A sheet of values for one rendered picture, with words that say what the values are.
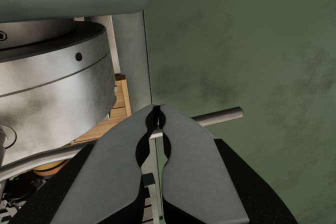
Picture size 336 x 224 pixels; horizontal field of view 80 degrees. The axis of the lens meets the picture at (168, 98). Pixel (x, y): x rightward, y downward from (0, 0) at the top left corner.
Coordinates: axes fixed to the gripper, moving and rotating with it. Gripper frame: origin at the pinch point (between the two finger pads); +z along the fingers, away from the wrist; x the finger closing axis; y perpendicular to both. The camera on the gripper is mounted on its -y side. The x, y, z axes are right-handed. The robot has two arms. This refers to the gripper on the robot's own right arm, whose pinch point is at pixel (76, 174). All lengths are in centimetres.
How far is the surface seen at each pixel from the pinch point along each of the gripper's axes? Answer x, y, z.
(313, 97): -108, 74, 209
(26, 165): 21.9, -24.4, 4.7
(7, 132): 15.5, -24.1, 0.7
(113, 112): -19.1, -3.6, 9.4
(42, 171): 4.0, -6.9, -4.1
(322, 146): -107, 155, 252
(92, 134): -19.1, 3.2, 1.6
